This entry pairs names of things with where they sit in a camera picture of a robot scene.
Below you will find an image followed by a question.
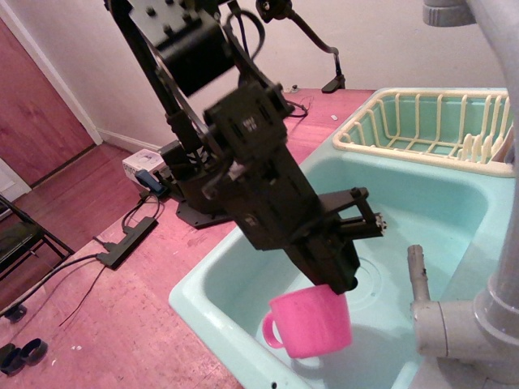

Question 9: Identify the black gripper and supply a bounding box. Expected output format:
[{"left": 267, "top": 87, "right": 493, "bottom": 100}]
[{"left": 203, "top": 147, "right": 386, "bottom": 294}]

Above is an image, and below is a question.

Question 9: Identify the black ring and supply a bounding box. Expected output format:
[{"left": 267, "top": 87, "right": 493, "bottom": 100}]
[
  {"left": 19, "top": 338, "right": 49, "bottom": 365},
  {"left": 0, "top": 343, "right": 24, "bottom": 374}
]

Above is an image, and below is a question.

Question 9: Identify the black usb hub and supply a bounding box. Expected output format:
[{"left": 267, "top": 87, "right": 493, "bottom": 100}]
[{"left": 96, "top": 216, "right": 158, "bottom": 271}]

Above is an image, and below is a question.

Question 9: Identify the grey toy faucet pipe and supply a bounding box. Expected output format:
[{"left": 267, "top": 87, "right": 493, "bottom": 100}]
[{"left": 408, "top": 1, "right": 518, "bottom": 388}]

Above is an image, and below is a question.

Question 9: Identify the mint green toy sink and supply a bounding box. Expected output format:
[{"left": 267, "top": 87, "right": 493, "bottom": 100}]
[{"left": 168, "top": 88, "right": 516, "bottom": 389}]

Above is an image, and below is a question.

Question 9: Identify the black ring left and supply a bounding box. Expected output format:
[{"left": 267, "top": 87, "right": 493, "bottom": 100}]
[{"left": 0, "top": 343, "right": 24, "bottom": 374}]

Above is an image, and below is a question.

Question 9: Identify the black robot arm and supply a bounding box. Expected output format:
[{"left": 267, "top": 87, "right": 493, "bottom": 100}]
[{"left": 105, "top": 1, "right": 385, "bottom": 293}]

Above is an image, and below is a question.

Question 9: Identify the blue adapter plug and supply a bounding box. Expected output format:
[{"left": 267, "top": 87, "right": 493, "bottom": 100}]
[{"left": 135, "top": 169, "right": 166, "bottom": 197}]

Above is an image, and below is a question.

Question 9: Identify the black metal chair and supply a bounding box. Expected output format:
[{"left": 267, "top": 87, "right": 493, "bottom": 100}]
[{"left": 1, "top": 195, "right": 75, "bottom": 287}]

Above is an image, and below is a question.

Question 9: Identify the pink plastic cup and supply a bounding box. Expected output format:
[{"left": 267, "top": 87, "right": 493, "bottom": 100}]
[{"left": 262, "top": 284, "right": 353, "bottom": 359}]

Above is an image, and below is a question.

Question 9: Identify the black cable on floor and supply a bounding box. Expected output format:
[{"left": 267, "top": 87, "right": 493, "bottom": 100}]
[{"left": 0, "top": 254, "right": 107, "bottom": 327}]

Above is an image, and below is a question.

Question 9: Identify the black ring right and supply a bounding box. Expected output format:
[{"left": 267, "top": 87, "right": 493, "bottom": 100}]
[{"left": 19, "top": 338, "right": 49, "bottom": 365}]

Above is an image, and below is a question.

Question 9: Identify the white cardboard box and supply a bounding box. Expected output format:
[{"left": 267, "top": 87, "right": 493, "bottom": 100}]
[{"left": 122, "top": 149, "right": 165, "bottom": 189}]

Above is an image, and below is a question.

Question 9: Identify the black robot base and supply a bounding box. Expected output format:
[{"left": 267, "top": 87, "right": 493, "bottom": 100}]
[{"left": 155, "top": 140, "right": 232, "bottom": 229}]

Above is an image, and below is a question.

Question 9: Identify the cream dish drying rack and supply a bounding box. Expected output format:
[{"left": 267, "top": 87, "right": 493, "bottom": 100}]
[{"left": 332, "top": 88, "right": 514, "bottom": 177}]

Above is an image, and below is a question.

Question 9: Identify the black gooseneck camera mount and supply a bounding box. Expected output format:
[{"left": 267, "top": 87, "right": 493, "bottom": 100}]
[{"left": 255, "top": 0, "right": 346, "bottom": 94}]

